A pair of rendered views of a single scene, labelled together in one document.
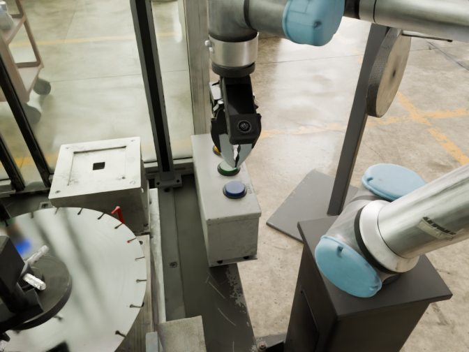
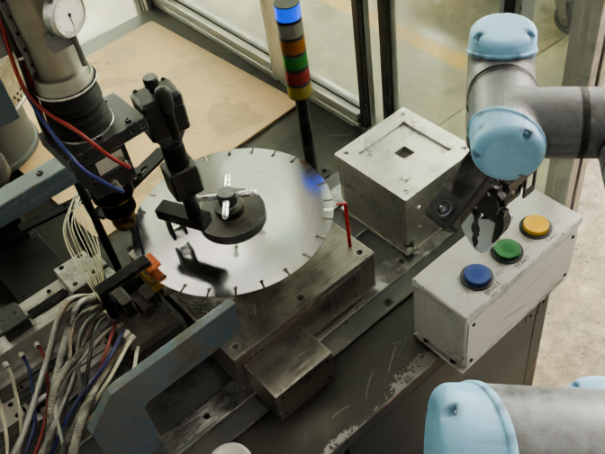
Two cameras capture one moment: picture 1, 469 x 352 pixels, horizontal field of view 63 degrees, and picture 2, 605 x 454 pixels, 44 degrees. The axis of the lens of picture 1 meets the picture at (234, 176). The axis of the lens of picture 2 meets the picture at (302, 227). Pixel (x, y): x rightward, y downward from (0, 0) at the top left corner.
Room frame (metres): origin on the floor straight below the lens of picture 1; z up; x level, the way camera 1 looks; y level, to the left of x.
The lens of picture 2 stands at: (0.08, -0.54, 1.80)
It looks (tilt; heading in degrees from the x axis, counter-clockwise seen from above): 46 degrees down; 68
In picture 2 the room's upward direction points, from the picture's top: 10 degrees counter-clockwise
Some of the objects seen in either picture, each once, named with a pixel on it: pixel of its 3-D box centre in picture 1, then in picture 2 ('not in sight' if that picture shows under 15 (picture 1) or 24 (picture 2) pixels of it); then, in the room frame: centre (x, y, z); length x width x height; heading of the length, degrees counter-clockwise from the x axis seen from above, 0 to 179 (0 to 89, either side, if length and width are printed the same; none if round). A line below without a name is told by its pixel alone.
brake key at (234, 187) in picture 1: (234, 190); (476, 276); (0.57, 0.00, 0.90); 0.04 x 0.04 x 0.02
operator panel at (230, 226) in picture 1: (222, 193); (496, 276); (0.63, 0.03, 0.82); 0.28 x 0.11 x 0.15; 11
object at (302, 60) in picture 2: not in sight; (294, 57); (0.54, 0.48, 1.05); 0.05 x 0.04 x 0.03; 101
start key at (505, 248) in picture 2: (228, 168); (507, 251); (0.64, 0.01, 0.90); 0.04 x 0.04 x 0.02
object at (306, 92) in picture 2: not in sight; (299, 86); (0.54, 0.48, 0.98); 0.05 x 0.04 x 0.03; 101
